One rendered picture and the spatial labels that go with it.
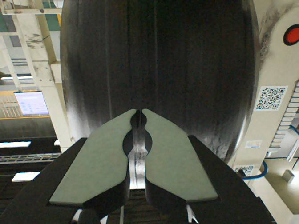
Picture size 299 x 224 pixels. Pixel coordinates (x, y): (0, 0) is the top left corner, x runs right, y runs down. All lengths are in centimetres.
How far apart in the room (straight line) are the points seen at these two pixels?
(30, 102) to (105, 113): 424
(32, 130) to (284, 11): 1330
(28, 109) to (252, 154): 438
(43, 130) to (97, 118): 1286
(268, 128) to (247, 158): 13
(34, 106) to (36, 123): 855
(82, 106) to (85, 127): 3
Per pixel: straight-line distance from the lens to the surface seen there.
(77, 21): 26
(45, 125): 1278
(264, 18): 51
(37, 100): 436
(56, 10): 89
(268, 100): 56
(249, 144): 63
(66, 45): 27
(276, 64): 53
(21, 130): 1368
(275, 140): 68
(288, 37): 52
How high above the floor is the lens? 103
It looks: 29 degrees up
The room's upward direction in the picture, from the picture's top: 180 degrees clockwise
